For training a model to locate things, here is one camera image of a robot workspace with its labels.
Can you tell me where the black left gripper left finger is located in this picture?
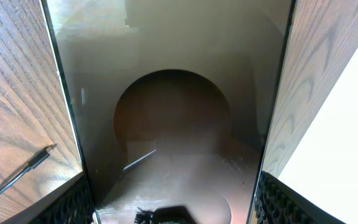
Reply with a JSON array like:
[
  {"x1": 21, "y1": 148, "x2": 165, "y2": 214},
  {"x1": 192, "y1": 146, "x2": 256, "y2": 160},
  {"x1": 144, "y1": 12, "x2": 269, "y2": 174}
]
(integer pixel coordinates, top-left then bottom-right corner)
[{"x1": 7, "y1": 173, "x2": 94, "y2": 224}]

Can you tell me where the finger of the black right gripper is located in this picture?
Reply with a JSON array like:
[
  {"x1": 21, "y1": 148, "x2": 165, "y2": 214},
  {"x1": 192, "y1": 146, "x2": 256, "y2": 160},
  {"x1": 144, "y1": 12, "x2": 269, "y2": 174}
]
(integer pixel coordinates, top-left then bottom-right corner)
[{"x1": 134, "y1": 205, "x2": 196, "y2": 224}]

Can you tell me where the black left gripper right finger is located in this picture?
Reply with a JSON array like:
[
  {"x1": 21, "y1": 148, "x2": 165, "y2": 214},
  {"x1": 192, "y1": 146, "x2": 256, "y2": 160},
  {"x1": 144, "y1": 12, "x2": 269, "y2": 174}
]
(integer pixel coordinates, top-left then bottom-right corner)
[{"x1": 254, "y1": 171, "x2": 343, "y2": 224}]

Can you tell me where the black charging cable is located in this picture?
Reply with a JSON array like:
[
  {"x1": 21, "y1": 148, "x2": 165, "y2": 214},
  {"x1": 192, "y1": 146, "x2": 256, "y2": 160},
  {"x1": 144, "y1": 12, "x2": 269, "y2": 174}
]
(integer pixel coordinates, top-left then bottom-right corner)
[{"x1": 0, "y1": 144, "x2": 57, "y2": 224}]

